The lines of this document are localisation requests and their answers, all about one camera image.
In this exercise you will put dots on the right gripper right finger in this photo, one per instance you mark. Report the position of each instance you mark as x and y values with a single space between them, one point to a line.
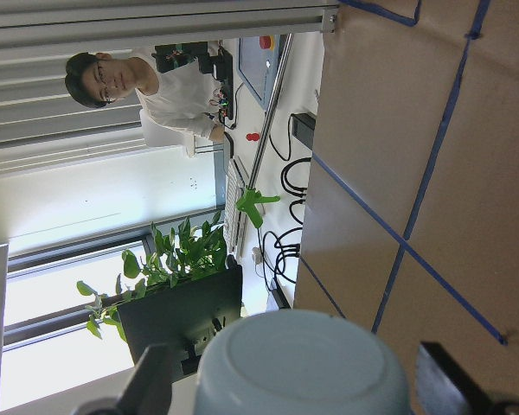
444 387

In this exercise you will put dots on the black monitor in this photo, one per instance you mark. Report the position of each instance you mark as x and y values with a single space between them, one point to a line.
186 318

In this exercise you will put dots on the reacher grabber tool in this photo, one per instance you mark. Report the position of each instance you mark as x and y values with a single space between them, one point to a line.
252 197

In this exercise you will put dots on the white keyboard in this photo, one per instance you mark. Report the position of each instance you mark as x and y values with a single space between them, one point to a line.
235 221

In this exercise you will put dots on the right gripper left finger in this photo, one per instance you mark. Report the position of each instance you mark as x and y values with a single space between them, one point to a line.
149 390

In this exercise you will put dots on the aluminium frame post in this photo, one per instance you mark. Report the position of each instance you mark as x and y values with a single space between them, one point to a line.
61 21

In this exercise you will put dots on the light blue cup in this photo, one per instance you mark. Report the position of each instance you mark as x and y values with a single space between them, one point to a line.
299 362

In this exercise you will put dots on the black power adapter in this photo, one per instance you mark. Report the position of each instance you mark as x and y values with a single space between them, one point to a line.
303 127

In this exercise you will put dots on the green potted plant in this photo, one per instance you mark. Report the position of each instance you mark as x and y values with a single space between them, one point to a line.
185 254

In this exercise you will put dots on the blue teach pendant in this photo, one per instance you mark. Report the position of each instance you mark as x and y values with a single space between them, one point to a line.
258 62

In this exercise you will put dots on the seated person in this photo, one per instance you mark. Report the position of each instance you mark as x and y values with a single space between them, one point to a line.
180 99

